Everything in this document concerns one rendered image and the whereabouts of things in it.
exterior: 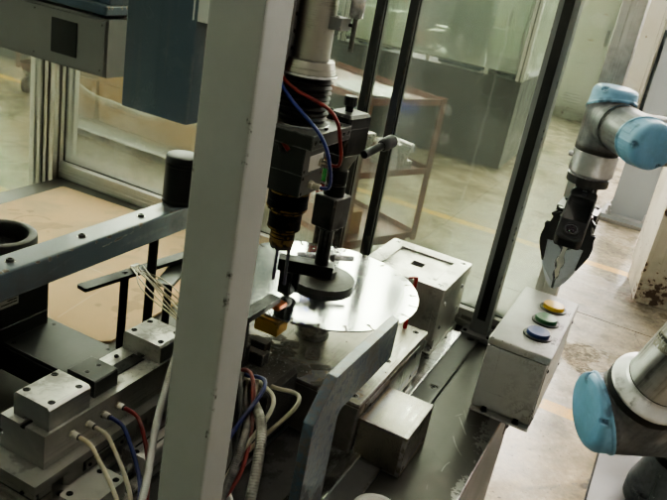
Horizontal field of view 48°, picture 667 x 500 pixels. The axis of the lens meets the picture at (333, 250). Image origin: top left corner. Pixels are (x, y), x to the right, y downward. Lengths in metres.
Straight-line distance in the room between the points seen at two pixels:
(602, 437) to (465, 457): 0.25
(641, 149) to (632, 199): 4.48
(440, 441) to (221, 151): 0.89
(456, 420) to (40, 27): 0.92
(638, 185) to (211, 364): 5.22
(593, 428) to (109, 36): 0.88
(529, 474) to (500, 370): 1.30
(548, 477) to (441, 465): 1.43
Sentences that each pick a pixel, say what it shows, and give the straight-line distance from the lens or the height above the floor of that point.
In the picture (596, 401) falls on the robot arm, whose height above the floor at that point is 0.94.
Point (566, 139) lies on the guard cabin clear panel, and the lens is 1.54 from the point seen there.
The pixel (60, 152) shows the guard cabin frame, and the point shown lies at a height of 0.82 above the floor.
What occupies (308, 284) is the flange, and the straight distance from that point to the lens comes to 1.20.
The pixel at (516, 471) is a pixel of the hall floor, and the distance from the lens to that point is 2.61.
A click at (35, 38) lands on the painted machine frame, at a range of 1.25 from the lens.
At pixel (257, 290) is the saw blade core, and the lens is 1.18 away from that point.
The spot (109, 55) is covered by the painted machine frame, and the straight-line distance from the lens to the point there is 1.16.
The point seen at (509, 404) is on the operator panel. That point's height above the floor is 0.79.
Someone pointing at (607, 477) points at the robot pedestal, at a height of 0.75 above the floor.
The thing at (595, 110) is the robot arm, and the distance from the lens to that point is 1.31.
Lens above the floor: 1.47
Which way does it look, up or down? 22 degrees down
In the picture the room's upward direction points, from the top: 11 degrees clockwise
